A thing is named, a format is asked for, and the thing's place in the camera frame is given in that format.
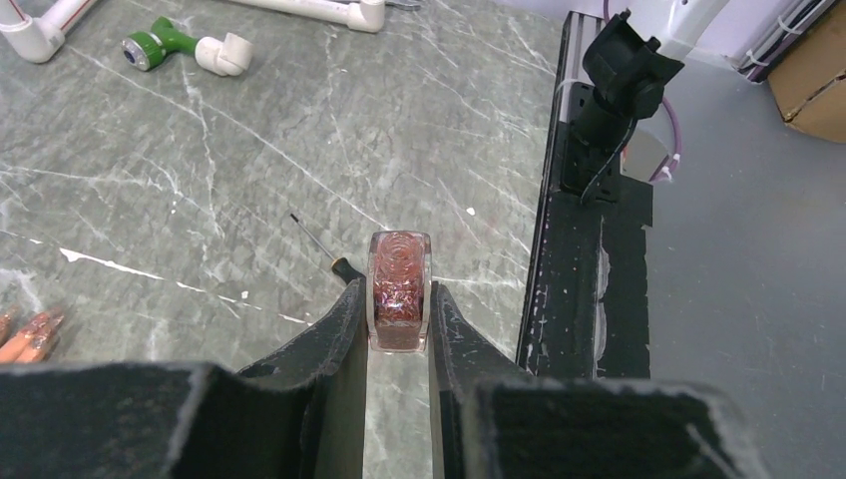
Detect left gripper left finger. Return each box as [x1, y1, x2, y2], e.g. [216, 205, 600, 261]
[1, 280, 367, 478]

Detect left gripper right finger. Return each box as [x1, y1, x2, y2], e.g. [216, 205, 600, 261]
[428, 284, 770, 478]

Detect red glitter nail polish bottle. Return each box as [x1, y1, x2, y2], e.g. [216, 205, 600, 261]
[366, 231, 432, 353]

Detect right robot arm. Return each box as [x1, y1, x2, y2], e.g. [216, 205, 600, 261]
[562, 0, 727, 205]

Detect near black yellow screwdriver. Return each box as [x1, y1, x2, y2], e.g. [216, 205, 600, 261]
[289, 214, 365, 284]

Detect mannequin hand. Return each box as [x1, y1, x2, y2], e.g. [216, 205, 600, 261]
[1, 307, 65, 364]

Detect green white pipe fitting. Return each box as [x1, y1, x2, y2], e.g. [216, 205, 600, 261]
[121, 17, 254, 77]

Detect cardboard box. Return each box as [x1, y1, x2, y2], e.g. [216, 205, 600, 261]
[768, 1, 845, 144]

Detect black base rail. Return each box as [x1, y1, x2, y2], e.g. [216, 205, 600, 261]
[516, 12, 653, 379]

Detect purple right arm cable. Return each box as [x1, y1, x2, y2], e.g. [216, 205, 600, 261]
[601, 0, 683, 185]

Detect white pvc pipe frame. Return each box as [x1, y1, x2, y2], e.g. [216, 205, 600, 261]
[0, 0, 424, 66]

